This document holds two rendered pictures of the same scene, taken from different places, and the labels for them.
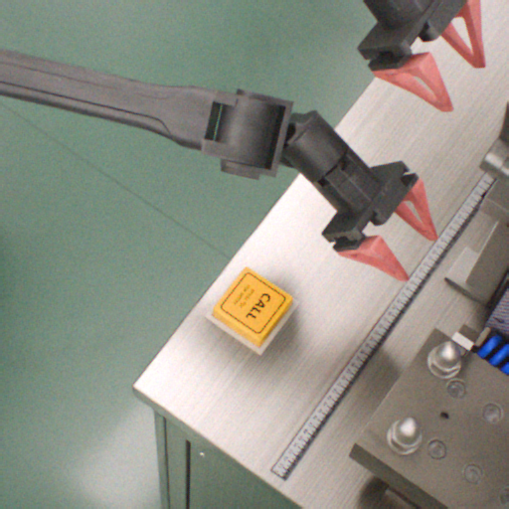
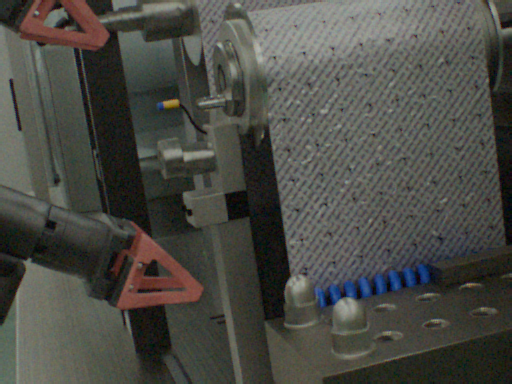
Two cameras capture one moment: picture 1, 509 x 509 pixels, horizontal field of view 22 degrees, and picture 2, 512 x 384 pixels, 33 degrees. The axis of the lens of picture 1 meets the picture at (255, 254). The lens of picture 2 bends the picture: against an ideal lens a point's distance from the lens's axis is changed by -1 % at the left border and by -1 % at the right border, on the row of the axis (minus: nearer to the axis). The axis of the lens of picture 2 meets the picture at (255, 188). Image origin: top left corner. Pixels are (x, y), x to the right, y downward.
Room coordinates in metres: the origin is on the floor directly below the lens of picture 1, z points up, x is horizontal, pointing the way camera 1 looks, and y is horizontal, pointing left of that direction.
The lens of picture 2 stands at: (-0.07, 0.31, 1.28)
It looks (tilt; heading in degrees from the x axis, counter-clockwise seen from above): 9 degrees down; 318
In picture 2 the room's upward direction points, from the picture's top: 9 degrees counter-clockwise
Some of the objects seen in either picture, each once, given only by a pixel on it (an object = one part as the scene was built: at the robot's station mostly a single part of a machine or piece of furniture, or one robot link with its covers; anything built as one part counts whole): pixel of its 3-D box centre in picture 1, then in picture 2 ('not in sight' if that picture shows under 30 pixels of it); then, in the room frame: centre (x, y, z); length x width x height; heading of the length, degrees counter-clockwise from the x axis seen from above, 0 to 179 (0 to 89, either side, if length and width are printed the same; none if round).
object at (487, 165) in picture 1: (497, 156); (170, 158); (0.65, -0.23, 1.18); 0.04 x 0.02 x 0.04; 151
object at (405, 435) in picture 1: (407, 431); (350, 324); (0.38, -0.18, 1.05); 0.04 x 0.04 x 0.04
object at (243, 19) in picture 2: not in sight; (243, 76); (0.58, -0.29, 1.25); 0.15 x 0.01 x 0.15; 151
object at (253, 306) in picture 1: (253, 306); not in sight; (0.55, 0.00, 0.91); 0.07 x 0.07 x 0.02; 61
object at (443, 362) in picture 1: (447, 356); (301, 298); (0.47, -0.22, 1.05); 0.04 x 0.04 x 0.04
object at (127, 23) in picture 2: not in sight; (117, 20); (0.84, -0.33, 1.33); 0.06 x 0.03 x 0.03; 61
